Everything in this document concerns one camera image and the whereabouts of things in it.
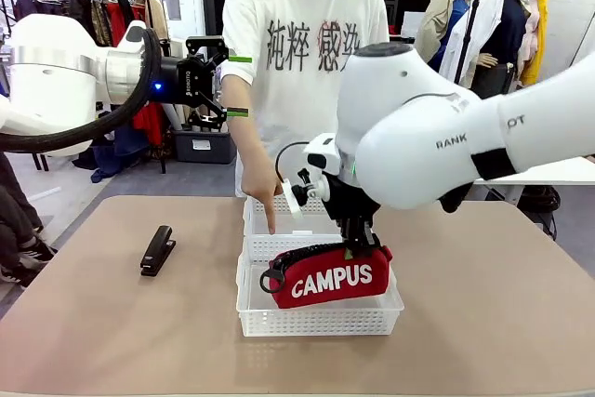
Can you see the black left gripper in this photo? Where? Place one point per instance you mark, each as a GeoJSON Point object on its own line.
{"type": "Point", "coordinates": [190, 83]}

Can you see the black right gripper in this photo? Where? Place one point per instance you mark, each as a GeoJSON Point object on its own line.
{"type": "Point", "coordinates": [346, 204]}

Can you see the red Campus zip pouch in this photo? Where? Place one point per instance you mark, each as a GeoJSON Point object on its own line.
{"type": "Point", "coordinates": [334, 281]}

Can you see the black stapler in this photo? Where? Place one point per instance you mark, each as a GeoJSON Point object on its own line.
{"type": "Point", "coordinates": [155, 253]}

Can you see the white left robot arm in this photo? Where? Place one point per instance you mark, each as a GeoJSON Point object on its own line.
{"type": "Point", "coordinates": [51, 71]}

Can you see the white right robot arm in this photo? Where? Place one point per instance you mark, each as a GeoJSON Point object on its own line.
{"type": "Point", "coordinates": [418, 136]}

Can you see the person's right forearm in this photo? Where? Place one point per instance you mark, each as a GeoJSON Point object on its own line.
{"type": "Point", "coordinates": [246, 136]}

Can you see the person's right hand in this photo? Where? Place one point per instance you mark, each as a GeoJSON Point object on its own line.
{"type": "Point", "coordinates": [262, 183]}

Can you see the black metal clothes rack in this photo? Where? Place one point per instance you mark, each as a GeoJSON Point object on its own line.
{"type": "Point", "coordinates": [160, 90]}

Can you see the grey storage box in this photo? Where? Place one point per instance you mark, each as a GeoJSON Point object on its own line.
{"type": "Point", "coordinates": [204, 148]}

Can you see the beige hanging coat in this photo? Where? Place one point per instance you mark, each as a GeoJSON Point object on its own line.
{"type": "Point", "coordinates": [158, 16]}

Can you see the white perforated plastic basket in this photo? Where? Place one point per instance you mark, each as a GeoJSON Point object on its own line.
{"type": "Point", "coordinates": [255, 218]}
{"type": "Point", "coordinates": [316, 322]}

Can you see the person in white printed T-shirt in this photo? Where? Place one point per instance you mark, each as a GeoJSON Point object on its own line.
{"type": "Point", "coordinates": [297, 16]}

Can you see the red hanging garment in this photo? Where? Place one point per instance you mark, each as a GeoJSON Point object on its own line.
{"type": "Point", "coordinates": [118, 20]}

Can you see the leopard print hanging garment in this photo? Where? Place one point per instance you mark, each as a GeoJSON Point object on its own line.
{"type": "Point", "coordinates": [100, 20]}

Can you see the black bag under table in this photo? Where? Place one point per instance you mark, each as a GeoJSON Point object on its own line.
{"type": "Point", "coordinates": [539, 211]}

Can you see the white table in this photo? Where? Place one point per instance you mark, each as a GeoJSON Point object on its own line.
{"type": "Point", "coordinates": [534, 171]}

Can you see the black handbag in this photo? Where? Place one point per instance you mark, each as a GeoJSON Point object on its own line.
{"type": "Point", "coordinates": [495, 81]}

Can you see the navy hanging garment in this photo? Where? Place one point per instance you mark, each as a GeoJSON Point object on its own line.
{"type": "Point", "coordinates": [28, 6]}

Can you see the black stand pole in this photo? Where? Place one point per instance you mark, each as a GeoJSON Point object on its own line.
{"type": "Point", "coordinates": [470, 30]}

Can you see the seated person's legs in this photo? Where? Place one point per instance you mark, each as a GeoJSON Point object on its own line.
{"type": "Point", "coordinates": [18, 225]}

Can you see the mannequin in white shirt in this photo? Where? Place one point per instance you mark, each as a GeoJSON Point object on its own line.
{"type": "Point", "coordinates": [488, 16]}

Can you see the figure in yellow garment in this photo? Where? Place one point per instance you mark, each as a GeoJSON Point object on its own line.
{"type": "Point", "coordinates": [537, 34]}

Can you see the right wrist camera mount bracket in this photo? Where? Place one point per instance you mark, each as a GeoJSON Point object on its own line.
{"type": "Point", "coordinates": [293, 202]}

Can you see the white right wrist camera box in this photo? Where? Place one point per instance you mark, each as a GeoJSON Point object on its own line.
{"type": "Point", "coordinates": [323, 150]}

